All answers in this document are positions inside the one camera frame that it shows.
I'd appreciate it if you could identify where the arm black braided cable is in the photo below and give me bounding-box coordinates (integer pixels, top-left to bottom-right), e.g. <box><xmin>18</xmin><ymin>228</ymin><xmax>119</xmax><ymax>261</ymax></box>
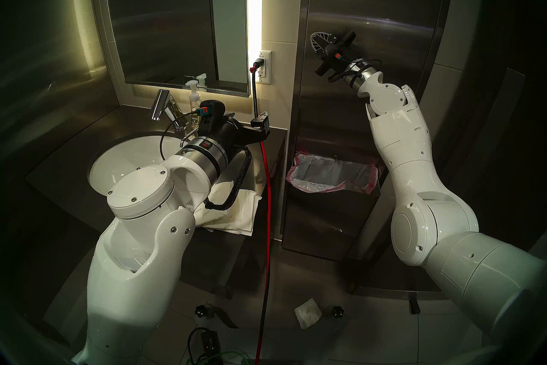
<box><xmin>204</xmin><ymin>145</ymin><xmax>253</xmax><ymax>211</ymax></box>
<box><xmin>327</xmin><ymin>68</ymin><xmax>365</xmax><ymax>85</ymax></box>

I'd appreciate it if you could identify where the clear pink-edged trash bag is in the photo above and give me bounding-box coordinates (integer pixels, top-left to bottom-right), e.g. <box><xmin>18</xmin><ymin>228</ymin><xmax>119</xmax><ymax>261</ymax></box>
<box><xmin>285</xmin><ymin>150</ymin><xmax>379</xmax><ymax>194</ymax></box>

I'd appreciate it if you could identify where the thin black camera cable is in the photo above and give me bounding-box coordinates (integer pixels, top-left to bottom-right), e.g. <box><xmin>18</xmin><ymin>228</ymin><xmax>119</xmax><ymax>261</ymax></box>
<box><xmin>159</xmin><ymin>110</ymin><xmax>201</xmax><ymax>160</ymax></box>

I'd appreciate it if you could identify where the white round sink basin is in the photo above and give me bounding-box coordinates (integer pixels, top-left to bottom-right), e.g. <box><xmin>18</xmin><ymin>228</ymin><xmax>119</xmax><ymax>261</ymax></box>
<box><xmin>88</xmin><ymin>132</ymin><xmax>206</xmax><ymax>200</ymax></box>

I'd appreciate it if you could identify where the white wall power outlet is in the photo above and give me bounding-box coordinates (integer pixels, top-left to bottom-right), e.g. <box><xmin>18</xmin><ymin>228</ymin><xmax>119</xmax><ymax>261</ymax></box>
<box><xmin>256</xmin><ymin>50</ymin><xmax>272</xmax><ymax>85</ymax></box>

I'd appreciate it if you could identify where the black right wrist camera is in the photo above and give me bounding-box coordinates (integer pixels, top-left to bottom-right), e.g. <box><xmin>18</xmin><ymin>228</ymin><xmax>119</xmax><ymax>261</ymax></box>
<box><xmin>327</xmin><ymin>43</ymin><xmax>347</xmax><ymax>65</ymax></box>

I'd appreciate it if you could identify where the chrome sink faucet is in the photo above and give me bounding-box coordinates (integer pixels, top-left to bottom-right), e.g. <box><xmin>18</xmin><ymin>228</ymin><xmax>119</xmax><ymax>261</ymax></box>
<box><xmin>150</xmin><ymin>89</ymin><xmax>188</xmax><ymax>132</ymax></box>

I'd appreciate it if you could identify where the black power box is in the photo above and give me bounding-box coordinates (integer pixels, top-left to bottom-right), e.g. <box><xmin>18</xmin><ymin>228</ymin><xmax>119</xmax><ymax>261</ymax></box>
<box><xmin>188</xmin><ymin>328</ymin><xmax>223</xmax><ymax>362</ymax></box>

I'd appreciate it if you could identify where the crumpled white paper towel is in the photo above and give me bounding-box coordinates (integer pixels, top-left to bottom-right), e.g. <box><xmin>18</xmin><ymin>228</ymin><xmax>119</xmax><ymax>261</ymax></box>
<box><xmin>294</xmin><ymin>298</ymin><xmax>323</xmax><ymax>330</ymax></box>

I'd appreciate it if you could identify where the stainless waste bin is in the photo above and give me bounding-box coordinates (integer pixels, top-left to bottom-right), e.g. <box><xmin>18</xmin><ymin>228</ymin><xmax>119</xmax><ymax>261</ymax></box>
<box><xmin>282</xmin><ymin>152</ymin><xmax>381</xmax><ymax>262</ymax></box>

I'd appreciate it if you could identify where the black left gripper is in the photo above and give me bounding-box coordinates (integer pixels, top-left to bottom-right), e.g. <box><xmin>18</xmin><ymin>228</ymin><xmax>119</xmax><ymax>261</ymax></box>
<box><xmin>199</xmin><ymin>111</ymin><xmax>271</xmax><ymax>152</ymax></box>

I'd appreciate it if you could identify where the green cable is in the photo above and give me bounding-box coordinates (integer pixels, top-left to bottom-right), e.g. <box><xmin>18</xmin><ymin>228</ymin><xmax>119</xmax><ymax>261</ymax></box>
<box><xmin>192</xmin><ymin>350</ymin><xmax>253</xmax><ymax>365</ymax></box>

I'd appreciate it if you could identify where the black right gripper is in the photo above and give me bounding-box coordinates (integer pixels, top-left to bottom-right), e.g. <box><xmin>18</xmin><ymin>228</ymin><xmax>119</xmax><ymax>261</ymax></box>
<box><xmin>310</xmin><ymin>30</ymin><xmax>358</xmax><ymax>76</ymax></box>

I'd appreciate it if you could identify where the red and black power cable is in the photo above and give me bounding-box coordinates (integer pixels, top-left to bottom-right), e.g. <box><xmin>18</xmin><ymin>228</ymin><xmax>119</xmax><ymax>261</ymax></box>
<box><xmin>249</xmin><ymin>60</ymin><xmax>273</xmax><ymax>365</ymax></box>

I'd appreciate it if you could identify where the white paper towel pile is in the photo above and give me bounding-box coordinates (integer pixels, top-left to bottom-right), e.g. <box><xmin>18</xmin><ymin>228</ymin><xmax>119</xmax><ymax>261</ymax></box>
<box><xmin>194</xmin><ymin>180</ymin><xmax>262</xmax><ymax>236</ymax></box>

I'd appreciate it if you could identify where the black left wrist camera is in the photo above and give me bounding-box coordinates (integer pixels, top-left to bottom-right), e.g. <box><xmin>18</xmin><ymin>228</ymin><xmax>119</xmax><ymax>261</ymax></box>
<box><xmin>199</xmin><ymin>99</ymin><xmax>225</xmax><ymax>129</ymax></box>

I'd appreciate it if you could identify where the yellow soap pump bottle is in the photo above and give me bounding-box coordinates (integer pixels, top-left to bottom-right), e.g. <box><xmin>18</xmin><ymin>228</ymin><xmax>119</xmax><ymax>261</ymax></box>
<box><xmin>186</xmin><ymin>80</ymin><xmax>202</xmax><ymax>129</ymax></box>

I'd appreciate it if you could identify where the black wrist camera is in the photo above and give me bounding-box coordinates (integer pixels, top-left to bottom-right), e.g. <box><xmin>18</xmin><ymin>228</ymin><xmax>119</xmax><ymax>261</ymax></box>
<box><xmin>199</xmin><ymin>99</ymin><xmax>225</xmax><ymax>129</ymax></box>
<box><xmin>327</xmin><ymin>43</ymin><xmax>347</xmax><ymax>65</ymax></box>

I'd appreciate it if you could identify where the framed wall mirror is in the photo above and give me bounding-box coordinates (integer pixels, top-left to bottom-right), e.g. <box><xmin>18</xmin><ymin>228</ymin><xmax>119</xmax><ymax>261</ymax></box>
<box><xmin>92</xmin><ymin>0</ymin><xmax>251</xmax><ymax>98</ymax></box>

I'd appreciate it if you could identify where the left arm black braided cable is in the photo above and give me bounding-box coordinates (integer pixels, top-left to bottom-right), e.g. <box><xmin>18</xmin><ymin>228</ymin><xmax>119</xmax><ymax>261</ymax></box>
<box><xmin>204</xmin><ymin>145</ymin><xmax>253</xmax><ymax>211</ymax></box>

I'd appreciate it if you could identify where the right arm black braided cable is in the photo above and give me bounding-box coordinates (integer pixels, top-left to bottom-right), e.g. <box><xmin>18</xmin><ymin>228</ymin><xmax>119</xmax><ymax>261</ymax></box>
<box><xmin>327</xmin><ymin>68</ymin><xmax>365</xmax><ymax>85</ymax></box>

